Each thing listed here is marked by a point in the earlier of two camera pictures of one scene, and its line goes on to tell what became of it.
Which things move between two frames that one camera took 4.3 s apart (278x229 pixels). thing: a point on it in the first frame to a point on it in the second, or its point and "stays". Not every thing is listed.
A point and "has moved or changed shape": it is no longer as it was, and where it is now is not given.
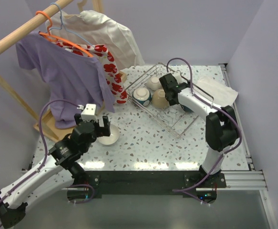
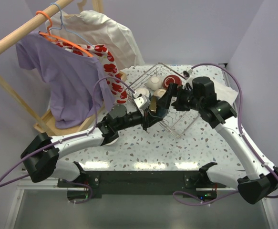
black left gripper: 102,128 to 149,117
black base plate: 94,183 stays
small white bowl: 154,83 stays
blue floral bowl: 187,109 has moved or changed shape
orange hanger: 54,38 stays
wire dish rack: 145,91 stays
